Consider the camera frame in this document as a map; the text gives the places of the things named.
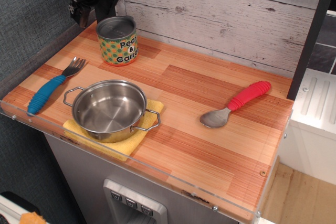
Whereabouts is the peas and carrots can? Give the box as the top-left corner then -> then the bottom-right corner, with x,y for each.
96,16 -> 139,67

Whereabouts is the stainless steel pot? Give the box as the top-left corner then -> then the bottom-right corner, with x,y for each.
63,80 -> 161,143

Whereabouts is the yellow cloth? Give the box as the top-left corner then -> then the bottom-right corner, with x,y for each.
63,99 -> 164,162

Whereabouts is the grey toy fridge cabinet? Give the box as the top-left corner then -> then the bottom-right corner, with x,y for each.
45,134 -> 237,223

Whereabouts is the clear acrylic edge guard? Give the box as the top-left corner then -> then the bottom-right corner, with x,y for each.
1,101 -> 260,223

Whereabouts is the silver dispenser panel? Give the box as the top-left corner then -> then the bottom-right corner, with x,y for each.
103,179 -> 168,223

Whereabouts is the orange and black object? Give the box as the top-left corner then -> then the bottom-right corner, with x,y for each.
1,191 -> 48,224

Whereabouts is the white toy sink unit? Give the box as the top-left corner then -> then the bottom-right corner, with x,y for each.
278,69 -> 335,184

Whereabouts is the dark left post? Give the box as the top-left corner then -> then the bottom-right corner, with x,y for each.
94,0 -> 116,23

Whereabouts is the dark post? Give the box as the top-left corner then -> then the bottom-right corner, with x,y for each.
94,0 -> 116,23
287,0 -> 331,101

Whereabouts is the blue handled fork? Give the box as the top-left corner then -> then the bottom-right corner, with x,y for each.
27,57 -> 86,114

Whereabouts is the red handled spoon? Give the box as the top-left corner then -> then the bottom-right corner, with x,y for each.
199,81 -> 271,129

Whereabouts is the dark right post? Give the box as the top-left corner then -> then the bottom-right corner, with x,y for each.
287,0 -> 331,101

